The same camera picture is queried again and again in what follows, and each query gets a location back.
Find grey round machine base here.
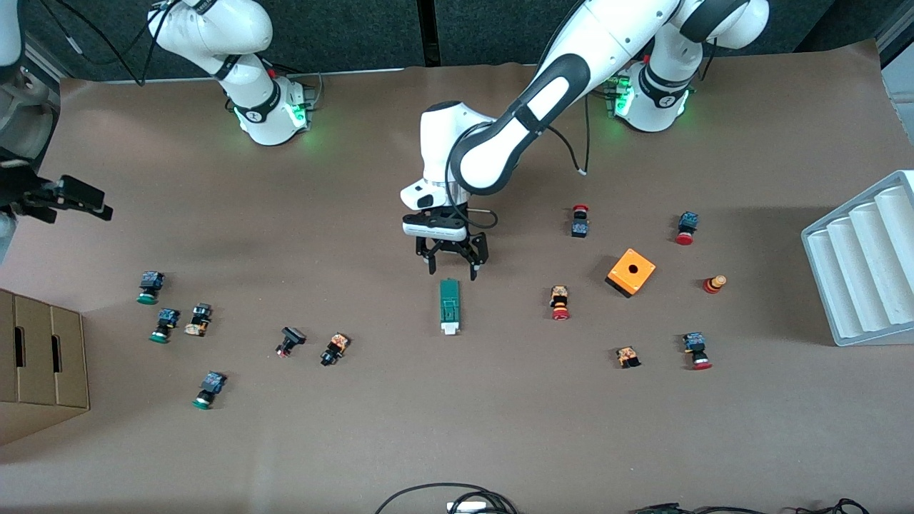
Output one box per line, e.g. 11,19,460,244
0,64,61,163

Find black square push button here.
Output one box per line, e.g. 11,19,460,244
275,326,308,358

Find green load switch white lever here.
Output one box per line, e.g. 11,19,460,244
438,278,462,336

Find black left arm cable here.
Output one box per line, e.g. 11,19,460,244
548,93,593,176

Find aluminium frame bar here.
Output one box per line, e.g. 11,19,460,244
21,32,64,83
877,18,914,72

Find brown cardboard box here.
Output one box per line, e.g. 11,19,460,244
0,288,91,447

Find black thin cables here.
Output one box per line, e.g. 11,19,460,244
628,498,872,514

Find green push button blue block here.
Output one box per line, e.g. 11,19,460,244
136,271,166,306
149,308,181,344
191,371,228,410

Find black cream selector switch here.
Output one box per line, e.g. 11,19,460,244
184,303,213,338

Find black switch orange block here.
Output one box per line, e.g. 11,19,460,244
319,332,351,368

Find orange button enclosure box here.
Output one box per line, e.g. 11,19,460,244
605,248,657,299

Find black looped cable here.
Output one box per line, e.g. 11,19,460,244
375,483,518,514

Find white ridged plastic tray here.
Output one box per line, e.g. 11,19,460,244
800,169,914,348

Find black divider post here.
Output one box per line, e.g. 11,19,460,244
418,0,440,67

